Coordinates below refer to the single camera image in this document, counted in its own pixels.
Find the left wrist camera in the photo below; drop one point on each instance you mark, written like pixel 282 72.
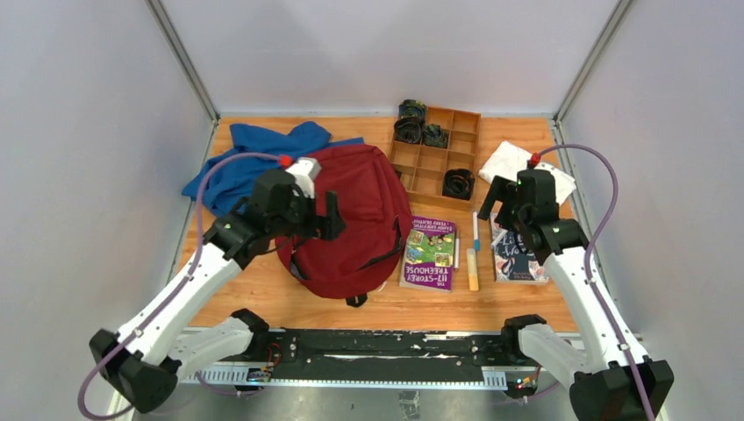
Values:
pixel 305 170

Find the blue capped white marker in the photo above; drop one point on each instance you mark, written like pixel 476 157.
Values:
pixel 476 234

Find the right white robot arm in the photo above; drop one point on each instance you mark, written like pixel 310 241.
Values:
pixel 613 377

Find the wooden divided tray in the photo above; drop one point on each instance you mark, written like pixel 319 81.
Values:
pixel 421 169

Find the red backpack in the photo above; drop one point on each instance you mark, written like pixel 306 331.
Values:
pixel 375 208

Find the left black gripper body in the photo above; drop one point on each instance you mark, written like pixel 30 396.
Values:
pixel 320 214

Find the white folded cloth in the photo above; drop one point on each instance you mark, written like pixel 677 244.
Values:
pixel 509 159

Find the Little Women book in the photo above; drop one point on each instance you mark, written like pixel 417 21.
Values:
pixel 513 262

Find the purple treehouse book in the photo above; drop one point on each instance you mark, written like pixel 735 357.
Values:
pixel 428 260

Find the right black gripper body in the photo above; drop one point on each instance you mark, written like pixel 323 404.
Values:
pixel 511 215

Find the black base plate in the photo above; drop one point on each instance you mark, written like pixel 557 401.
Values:
pixel 384 359

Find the brown capped white marker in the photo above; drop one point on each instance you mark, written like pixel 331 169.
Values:
pixel 456 255

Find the rolled green tie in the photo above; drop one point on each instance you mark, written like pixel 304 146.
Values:
pixel 434 135

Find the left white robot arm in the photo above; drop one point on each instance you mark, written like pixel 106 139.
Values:
pixel 145 359

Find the rolled dark tie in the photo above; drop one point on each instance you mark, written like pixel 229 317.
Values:
pixel 409 130

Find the rolled tie with orange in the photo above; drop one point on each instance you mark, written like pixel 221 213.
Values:
pixel 458 183

